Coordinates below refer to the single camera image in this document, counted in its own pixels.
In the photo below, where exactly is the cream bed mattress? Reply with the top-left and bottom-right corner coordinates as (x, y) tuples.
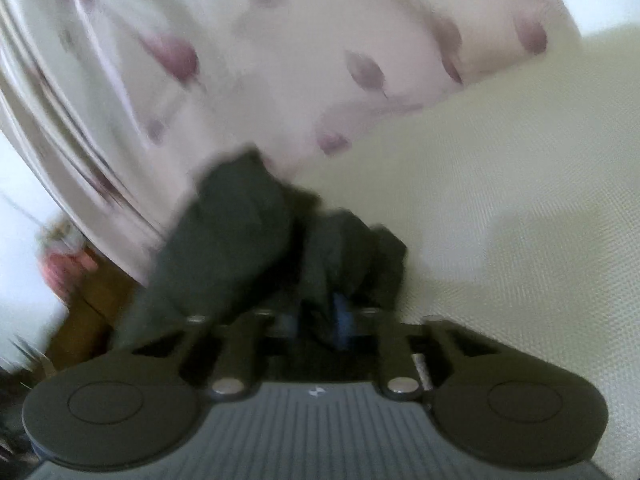
(295, 22), (640, 480)

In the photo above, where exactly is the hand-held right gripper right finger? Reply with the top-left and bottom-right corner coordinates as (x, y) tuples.
(332, 296), (501, 403)

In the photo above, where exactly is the brown wooden cabinet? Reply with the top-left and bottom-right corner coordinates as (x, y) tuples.
(47, 255), (151, 376)

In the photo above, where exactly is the pale floral curtain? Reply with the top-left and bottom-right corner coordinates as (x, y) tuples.
(0, 0), (583, 288)

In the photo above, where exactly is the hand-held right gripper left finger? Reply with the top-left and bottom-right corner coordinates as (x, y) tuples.
(131, 314), (301, 402)

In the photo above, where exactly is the dark garment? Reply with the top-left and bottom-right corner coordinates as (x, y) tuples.
(109, 147), (408, 356)

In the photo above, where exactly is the pink blurred object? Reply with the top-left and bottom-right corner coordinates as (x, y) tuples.
(39, 247), (101, 306)

